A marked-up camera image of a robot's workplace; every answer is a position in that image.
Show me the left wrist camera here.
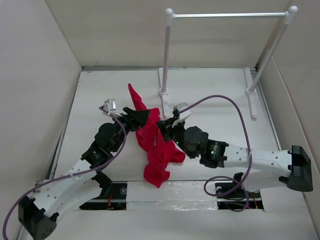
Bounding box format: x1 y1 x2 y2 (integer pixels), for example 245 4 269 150
102 99 116 112

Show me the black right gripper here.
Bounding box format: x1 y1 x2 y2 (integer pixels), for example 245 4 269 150
157 115 196 159

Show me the white clothes rack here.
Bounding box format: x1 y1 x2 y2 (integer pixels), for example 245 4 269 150
158 5 298 120

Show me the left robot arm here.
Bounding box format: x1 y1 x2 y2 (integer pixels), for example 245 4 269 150
18 107 150 240

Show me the red t shirt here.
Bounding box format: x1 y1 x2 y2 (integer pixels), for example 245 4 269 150
127 83 186 189

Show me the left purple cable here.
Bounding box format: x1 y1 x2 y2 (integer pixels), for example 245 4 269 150
3 106 128 240

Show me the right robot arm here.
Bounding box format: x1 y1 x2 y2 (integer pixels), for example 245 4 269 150
156 118 313 197

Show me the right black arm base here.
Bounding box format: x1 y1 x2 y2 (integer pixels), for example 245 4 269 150
214 179 264 212

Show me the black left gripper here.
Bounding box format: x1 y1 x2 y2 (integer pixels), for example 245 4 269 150
111 107 149 153

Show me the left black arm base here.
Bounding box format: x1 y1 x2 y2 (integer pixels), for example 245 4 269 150
79 172 128 211

